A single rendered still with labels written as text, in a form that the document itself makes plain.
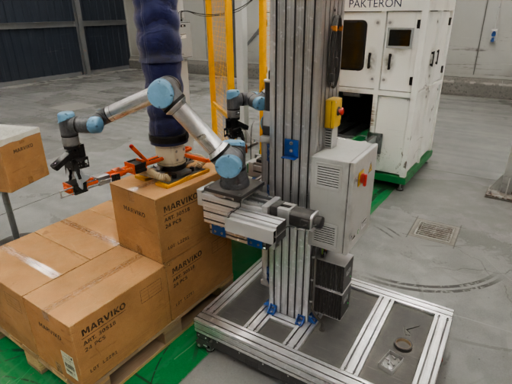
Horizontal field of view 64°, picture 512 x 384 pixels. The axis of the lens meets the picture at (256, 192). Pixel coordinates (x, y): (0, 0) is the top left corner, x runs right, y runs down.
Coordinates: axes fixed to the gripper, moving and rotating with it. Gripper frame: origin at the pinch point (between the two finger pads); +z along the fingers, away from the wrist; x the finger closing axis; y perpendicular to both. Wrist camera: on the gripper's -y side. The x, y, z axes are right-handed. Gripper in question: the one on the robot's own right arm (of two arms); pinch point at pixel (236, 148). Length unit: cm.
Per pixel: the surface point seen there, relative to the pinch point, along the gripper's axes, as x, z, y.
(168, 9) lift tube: -15, -77, 32
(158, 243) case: -7, 40, 60
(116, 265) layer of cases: -26, 53, 76
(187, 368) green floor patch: 18, 108, 69
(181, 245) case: -6, 48, 45
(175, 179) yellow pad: -14.1, 11.0, 37.6
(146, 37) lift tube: -22, -64, 41
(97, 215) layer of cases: -91, 53, 46
